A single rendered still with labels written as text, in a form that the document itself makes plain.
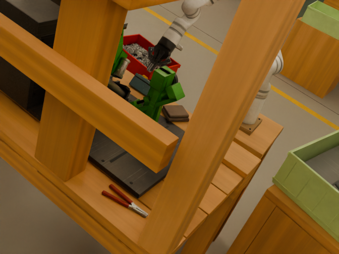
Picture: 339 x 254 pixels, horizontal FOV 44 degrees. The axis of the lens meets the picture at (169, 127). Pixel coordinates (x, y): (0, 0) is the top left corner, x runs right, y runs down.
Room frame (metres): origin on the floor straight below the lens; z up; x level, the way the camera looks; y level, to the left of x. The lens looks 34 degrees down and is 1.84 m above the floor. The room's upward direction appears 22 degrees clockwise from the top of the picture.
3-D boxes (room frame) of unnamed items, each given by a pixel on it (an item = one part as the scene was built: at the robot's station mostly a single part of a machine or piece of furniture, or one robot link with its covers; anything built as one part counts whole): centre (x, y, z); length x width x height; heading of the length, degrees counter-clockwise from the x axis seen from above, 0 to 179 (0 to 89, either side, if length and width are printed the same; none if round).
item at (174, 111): (1.47, 0.00, 0.91); 0.10 x 0.08 x 0.03; 125
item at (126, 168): (1.37, 0.43, 0.89); 1.10 x 0.42 x 0.02; 67
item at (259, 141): (1.72, -0.32, 0.83); 0.32 x 0.32 x 0.04; 71
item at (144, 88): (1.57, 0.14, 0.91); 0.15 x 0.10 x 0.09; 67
